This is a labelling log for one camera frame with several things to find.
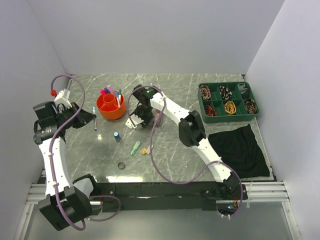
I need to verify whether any blue capped white marker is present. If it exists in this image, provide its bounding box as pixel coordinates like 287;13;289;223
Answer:
115;91;121;108

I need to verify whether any light purple highlighter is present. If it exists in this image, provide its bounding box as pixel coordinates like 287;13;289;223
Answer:
106;84;115;94

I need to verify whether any purple capped black highlighter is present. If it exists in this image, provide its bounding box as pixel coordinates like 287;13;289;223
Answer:
103;87;110;94

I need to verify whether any pink capped black highlighter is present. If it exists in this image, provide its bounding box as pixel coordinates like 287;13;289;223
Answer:
100;89;107;96

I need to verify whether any blue white pen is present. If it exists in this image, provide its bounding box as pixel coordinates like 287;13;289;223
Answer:
92;106;98;132

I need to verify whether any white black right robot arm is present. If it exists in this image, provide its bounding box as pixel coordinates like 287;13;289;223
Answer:
130;85;244;200

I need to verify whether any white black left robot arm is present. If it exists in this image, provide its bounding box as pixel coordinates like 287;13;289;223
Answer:
33;101;100;231

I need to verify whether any orange round divided container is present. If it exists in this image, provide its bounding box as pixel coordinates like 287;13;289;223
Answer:
96;93;127;120

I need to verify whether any blue glue stick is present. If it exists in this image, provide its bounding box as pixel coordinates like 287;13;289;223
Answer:
113;131;121;142

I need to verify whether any tan eraser block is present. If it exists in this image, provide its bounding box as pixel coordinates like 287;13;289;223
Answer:
140;148;147;155

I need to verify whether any pink black rolled band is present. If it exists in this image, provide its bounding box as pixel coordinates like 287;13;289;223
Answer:
199;85;211;101

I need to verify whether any orange navy rolled band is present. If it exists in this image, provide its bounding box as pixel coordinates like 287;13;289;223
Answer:
204;105;217;117

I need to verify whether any green compartment tray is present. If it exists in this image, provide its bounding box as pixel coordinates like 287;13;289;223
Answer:
197;81;260;124

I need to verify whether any black white rolled band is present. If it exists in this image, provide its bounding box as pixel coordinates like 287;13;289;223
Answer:
218;85;233;100

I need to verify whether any yellow rolled band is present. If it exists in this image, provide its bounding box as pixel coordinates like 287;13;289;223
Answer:
224;101;237;115

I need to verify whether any grey rolled cloth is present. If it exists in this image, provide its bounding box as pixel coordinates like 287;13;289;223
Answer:
237;82;251;99

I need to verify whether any black cloth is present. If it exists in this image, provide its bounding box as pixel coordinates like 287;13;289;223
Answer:
208;124;270;179

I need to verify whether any brown black rolled band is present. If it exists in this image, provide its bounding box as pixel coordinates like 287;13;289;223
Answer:
243;98;258;114

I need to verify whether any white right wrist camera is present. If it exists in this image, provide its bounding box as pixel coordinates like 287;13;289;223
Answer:
125;114;144;129

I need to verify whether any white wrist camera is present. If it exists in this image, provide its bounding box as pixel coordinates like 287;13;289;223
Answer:
50;88;72;109
125;114;144;129

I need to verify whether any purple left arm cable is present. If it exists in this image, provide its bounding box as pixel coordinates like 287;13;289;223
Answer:
48;74;122;231

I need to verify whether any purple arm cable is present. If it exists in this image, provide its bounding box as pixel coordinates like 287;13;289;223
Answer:
127;86;245;218
48;74;122;231

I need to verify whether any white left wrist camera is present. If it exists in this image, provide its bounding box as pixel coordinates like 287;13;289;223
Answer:
50;88;72;109

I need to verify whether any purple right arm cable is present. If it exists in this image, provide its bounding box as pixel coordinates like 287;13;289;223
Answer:
127;86;245;218

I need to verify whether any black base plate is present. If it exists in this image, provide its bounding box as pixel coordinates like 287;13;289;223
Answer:
89;181;248;213

